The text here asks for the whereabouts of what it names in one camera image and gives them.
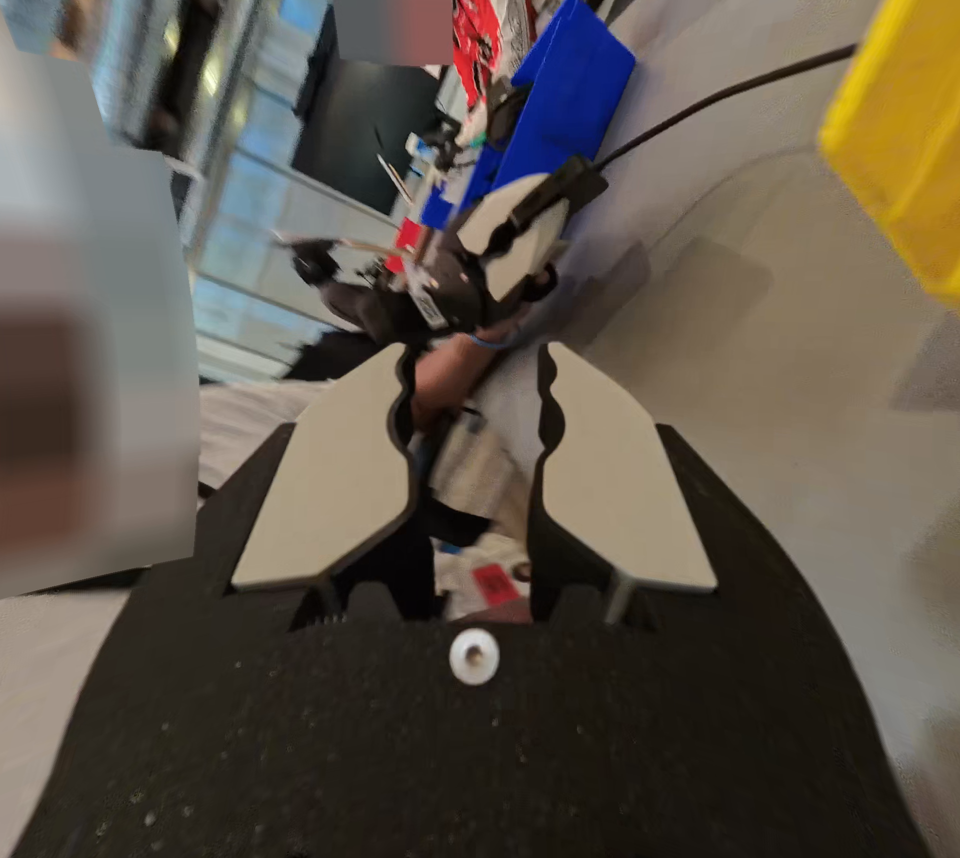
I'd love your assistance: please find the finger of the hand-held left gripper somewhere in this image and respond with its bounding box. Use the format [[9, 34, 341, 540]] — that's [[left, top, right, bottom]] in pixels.
[[457, 174, 552, 255], [486, 201, 573, 301]]

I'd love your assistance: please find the white sheet with red label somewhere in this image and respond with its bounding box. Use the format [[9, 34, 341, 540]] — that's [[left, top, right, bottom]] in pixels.
[[433, 535, 534, 622]]

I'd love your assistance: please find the yellow plastic bin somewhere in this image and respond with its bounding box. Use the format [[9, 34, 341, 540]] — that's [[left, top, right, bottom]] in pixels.
[[819, 0, 960, 307]]

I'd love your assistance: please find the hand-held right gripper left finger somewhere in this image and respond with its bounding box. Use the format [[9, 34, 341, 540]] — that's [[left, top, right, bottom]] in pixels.
[[230, 342, 438, 622]]

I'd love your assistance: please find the person's left forearm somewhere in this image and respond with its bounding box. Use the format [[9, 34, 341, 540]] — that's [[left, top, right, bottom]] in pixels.
[[408, 329, 519, 433]]

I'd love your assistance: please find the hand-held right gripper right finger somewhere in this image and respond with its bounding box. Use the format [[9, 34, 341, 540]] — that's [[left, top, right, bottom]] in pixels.
[[527, 340, 719, 624]]

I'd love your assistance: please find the grey desk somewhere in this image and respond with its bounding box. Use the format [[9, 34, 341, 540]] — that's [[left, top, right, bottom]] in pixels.
[[465, 0, 960, 844]]

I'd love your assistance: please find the blue plastic bin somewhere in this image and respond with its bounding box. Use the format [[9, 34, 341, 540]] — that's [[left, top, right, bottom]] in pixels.
[[420, 0, 637, 229]]

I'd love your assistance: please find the large black monitor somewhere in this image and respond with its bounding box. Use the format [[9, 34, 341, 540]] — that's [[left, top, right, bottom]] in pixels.
[[291, 6, 444, 215]]

